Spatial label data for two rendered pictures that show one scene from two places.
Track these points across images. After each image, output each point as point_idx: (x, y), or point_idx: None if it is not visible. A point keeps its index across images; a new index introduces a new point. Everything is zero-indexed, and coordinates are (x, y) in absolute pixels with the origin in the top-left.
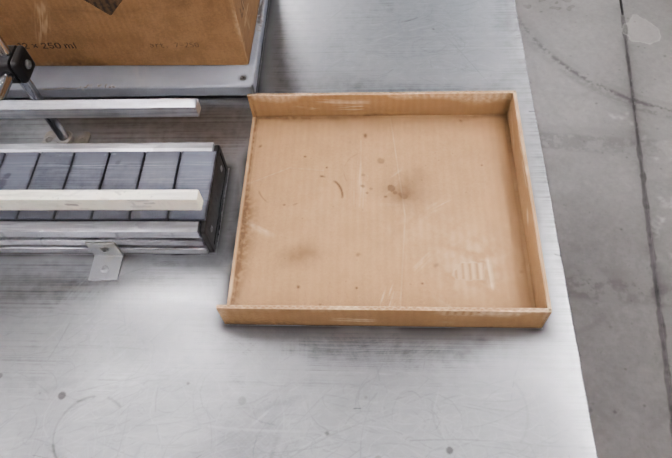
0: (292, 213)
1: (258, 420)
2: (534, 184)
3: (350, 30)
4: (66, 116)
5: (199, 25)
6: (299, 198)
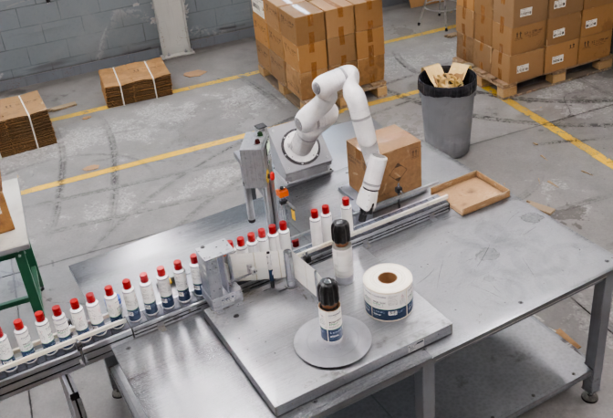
0: (456, 201)
1: (481, 221)
2: None
3: (431, 176)
4: (418, 191)
5: (414, 178)
6: (454, 199)
